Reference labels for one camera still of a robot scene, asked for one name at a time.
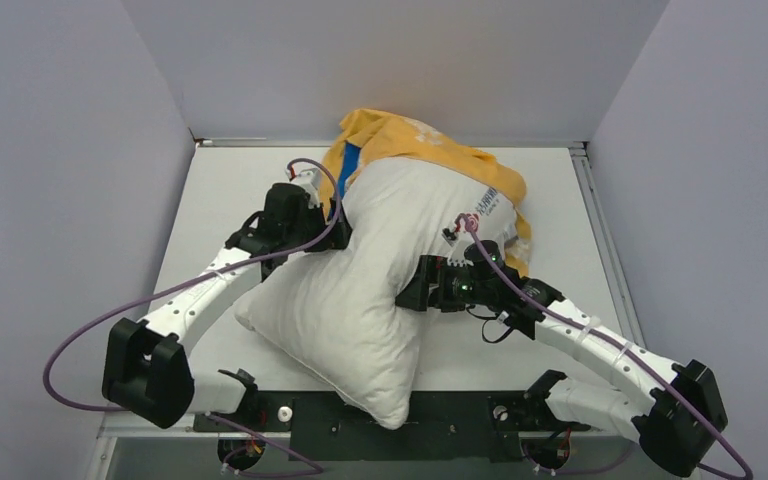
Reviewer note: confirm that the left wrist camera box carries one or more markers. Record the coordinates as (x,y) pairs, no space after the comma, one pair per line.
(309,180)

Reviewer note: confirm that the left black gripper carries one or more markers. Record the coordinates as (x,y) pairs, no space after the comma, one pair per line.
(337,238)

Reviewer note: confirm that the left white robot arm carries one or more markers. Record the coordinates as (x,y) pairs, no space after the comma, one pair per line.
(147,368)

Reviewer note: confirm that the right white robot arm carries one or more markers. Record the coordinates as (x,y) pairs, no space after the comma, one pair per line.
(674,412)

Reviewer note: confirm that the white pillow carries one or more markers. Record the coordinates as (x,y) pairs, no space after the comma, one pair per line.
(335,313)

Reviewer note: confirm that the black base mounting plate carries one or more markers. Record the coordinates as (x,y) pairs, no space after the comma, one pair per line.
(398,445)

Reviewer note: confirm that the yellow and blue pillowcase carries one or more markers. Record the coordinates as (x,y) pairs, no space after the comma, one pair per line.
(368,135)

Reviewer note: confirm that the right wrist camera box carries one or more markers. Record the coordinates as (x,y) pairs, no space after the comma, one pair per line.
(459,237)

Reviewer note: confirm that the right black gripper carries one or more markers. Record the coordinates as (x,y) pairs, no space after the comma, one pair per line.
(432,268)

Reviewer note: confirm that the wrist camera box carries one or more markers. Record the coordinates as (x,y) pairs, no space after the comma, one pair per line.
(309,180)
(459,237)

